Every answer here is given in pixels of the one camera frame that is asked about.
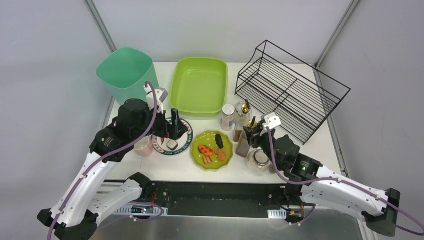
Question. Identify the pork belly piece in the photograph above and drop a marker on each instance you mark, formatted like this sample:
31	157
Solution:
207	160

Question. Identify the teal plastic bin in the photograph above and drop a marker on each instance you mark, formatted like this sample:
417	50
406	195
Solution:
125	72

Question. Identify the oil bottle gold spout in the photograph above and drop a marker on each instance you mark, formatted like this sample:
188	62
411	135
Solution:
243	147

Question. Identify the large glass jar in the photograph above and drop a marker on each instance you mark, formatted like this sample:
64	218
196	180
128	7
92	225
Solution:
258	162

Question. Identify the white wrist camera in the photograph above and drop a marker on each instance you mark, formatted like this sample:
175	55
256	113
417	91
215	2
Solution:
158	94
269	121

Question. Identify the white grain shaker jar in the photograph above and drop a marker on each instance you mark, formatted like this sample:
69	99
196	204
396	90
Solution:
227	117

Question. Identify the fried chicken nugget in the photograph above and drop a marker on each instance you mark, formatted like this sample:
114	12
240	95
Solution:
220	154

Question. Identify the white plate teal rim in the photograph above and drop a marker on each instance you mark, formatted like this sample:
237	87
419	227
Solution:
159	144

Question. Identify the pink white mug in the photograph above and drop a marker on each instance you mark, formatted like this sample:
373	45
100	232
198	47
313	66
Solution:
144	147

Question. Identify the tall oil bottle gold pump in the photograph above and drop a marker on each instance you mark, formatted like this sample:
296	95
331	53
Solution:
243	115

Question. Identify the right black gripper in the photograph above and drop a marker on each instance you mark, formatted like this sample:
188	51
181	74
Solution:
257	134

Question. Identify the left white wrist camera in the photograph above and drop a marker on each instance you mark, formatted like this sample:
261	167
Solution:
158	94

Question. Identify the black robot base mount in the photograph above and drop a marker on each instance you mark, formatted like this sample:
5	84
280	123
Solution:
234	200

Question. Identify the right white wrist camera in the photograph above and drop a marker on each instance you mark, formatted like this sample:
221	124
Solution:
269	121

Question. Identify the black sea cucumber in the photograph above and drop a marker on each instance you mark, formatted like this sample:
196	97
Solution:
219	141

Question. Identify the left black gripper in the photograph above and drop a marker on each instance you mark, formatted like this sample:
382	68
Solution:
170	129

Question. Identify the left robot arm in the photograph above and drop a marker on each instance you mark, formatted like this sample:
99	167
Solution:
78	214

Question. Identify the black wire rack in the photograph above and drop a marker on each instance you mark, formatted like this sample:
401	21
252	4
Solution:
275	80

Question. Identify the lime green plastic basin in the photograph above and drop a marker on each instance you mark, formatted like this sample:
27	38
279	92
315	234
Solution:
199	86

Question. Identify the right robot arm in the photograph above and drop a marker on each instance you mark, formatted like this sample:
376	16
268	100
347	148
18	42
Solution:
311	182

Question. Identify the green dotted plate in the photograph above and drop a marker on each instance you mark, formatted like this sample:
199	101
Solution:
208	138

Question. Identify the orange grilled fish piece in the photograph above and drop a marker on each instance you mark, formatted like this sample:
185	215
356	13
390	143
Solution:
205	150

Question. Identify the sushi rice roll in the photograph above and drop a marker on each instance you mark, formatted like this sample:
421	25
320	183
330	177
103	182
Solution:
172	145

